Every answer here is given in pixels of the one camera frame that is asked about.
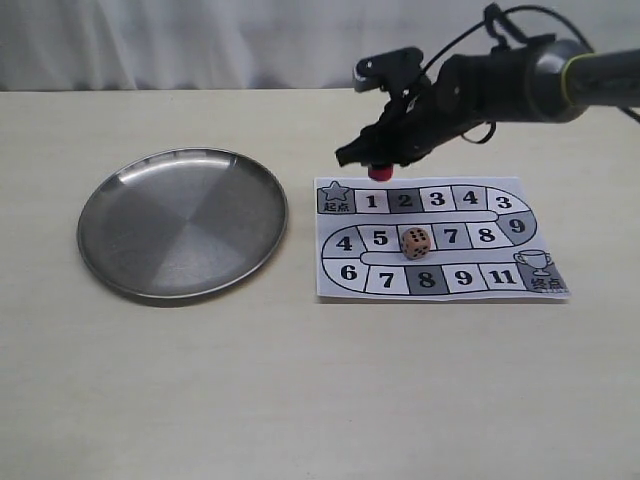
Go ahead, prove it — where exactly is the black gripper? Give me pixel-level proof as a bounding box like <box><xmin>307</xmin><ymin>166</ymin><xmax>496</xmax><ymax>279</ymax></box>
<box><xmin>335</xmin><ymin>71</ymin><xmax>480</xmax><ymax>168</ymax></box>

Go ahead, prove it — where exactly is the red cylinder game piece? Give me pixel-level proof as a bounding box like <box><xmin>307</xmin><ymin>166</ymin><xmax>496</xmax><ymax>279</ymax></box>
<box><xmin>368</xmin><ymin>165</ymin><xmax>394</xmax><ymax>182</ymax></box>

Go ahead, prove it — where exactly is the wooden die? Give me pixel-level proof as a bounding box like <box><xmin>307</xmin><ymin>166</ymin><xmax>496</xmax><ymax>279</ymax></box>
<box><xmin>401</xmin><ymin>227</ymin><xmax>432</xmax><ymax>260</ymax></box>

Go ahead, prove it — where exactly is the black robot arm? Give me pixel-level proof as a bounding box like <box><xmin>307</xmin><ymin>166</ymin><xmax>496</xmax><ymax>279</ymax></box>
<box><xmin>335</xmin><ymin>37</ymin><xmax>639</xmax><ymax>181</ymax></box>

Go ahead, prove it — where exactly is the printed paper game board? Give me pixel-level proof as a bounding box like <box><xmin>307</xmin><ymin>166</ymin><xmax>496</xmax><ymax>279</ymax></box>
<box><xmin>314</xmin><ymin>177</ymin><xmax>570</xmax><ymax>301</ymax></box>

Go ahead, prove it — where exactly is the round steel plate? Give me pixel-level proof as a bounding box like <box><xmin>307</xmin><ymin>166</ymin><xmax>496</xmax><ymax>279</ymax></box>
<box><xmin>76</xmin><ymin>147</ymin><xmax>289</xmax><ymax>303</ymax></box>

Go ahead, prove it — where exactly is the white backdrop curtain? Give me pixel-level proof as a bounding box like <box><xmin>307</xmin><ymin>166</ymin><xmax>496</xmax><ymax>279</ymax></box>
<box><xmin>0</xmin><ymin>0</ymin><xmax>640</xmax><ymax>92</ymax></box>

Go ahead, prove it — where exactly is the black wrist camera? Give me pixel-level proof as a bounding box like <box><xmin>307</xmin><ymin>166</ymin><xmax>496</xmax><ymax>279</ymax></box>
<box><xmin>352</xmin><ymin>46</ymin><xmax>424</xmax><ymax>96</ymax></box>

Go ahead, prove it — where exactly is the black cable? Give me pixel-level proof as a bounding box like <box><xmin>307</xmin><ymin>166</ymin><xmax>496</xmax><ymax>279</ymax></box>
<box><xmin>422</xmin><ymin>3</ymin><xmax>640</xmax><ymax>147</ymax></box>

